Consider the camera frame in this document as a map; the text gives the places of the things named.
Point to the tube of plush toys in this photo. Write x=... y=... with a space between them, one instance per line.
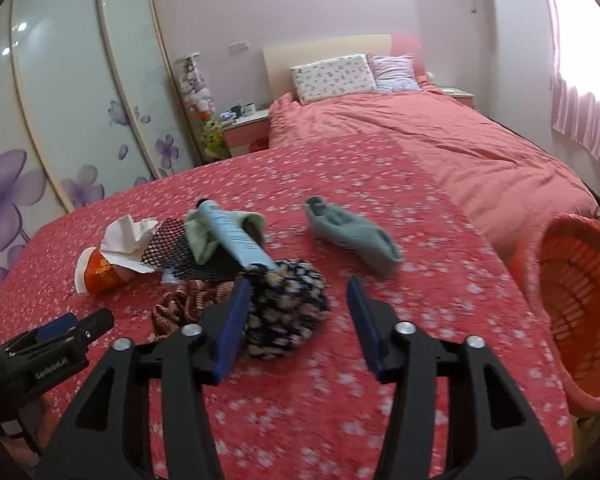
x=200 y=95

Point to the red floral blanket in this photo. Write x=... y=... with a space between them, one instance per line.
x=290 y=410

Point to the pink duvet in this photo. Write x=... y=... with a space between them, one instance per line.
x=455 y=135

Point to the white wall socket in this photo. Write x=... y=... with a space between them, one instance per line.
x=239 y=46

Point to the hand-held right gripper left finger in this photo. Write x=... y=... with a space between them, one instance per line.
x=232 y=330

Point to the brown striped cloth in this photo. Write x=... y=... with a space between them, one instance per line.
x=180 y=305

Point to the black floral cloth ball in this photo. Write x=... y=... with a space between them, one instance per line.
x=285 y=310

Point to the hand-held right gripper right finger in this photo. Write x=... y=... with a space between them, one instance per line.
x=365 y=320

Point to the teal sock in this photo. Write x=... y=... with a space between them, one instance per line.
x=355 y=237

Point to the pink curtain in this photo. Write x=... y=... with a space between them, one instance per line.
x=580 y=115

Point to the white floral pillow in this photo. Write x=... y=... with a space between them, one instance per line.
x=332 y=77

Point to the wardrobe with purple flowers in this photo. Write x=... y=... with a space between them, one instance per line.
x=70 y=60

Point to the light blue tube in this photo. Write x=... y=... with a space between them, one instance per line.
x=232 y=237

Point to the pink and white nightstand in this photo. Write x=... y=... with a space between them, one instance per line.
x=240 y=132

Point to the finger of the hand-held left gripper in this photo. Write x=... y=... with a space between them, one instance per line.
x=96 y=322
x=55 y=327

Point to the wooden bedside table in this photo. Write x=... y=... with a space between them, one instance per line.
x=457 y=95

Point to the pink striped pillow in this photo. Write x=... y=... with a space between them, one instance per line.
x=395 y=72

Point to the beige and pink headboard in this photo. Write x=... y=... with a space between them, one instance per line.
x=300 y=52

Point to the green tissue packet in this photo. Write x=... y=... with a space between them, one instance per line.
x=197 y=240

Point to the black mesh cloth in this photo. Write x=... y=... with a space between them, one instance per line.
x=172 y=250

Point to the orange plastic basket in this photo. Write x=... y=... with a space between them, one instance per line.
x=575 y=305

